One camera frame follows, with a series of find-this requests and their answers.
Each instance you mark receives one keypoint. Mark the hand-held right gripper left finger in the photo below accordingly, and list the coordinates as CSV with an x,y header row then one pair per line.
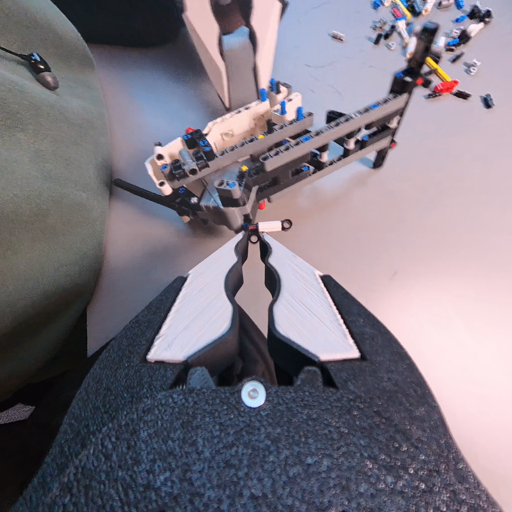
x,y
196,320

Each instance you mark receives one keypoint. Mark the white toy sleeve piece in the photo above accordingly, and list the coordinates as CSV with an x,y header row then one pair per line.
x,y
272,225

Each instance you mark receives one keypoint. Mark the white black toy truck model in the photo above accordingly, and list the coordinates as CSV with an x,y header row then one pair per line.
x,y
280,144

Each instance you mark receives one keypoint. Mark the person's clothed body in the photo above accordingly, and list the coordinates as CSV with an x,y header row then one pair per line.
x,y
44,240

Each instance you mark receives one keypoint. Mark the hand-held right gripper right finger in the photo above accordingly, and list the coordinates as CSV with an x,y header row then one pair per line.
x,y
316,320

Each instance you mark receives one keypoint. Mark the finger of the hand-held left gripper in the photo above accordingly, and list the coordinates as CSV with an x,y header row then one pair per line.
x,y
204,32
268,32

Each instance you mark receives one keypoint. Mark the light grey toy pin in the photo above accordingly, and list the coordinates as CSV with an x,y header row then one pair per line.
x,y
338,35

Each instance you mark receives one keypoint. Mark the pile of small toy pieces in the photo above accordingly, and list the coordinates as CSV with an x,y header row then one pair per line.
x,y
432,40

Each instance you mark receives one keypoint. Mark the grey desk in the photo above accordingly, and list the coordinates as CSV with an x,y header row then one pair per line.
x,y
400,280

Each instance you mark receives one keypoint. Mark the black angled toy connector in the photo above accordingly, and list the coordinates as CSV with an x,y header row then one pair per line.
x,y
253,234

